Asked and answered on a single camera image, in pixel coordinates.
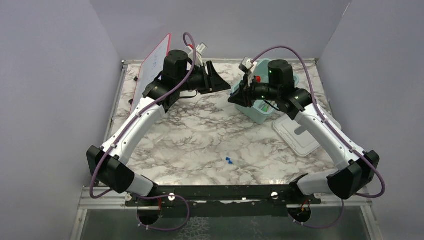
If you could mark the aluminium frame rail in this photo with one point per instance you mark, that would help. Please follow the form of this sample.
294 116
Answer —
109 201

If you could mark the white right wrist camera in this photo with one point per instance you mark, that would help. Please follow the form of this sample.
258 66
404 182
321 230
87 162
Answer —
248 66

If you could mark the teal plastic bin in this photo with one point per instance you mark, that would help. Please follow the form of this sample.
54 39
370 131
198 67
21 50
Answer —
258 109

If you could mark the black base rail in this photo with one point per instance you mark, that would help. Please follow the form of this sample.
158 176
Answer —
215 201

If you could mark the pink framed whiteboard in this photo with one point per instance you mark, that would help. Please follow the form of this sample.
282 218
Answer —
150 69

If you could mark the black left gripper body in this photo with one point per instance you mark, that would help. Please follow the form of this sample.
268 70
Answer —
198 79

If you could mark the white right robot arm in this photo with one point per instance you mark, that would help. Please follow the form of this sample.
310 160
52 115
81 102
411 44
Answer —
355 167

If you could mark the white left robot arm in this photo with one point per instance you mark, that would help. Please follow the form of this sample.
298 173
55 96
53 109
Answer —
108 163

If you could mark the red yellow green stick bundle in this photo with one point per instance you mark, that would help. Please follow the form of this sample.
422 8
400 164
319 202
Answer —
265 107

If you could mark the white bin lid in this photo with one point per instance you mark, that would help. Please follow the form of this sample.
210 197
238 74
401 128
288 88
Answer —
298 136

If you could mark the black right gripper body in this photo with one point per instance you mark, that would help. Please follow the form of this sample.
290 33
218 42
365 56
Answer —
249 92

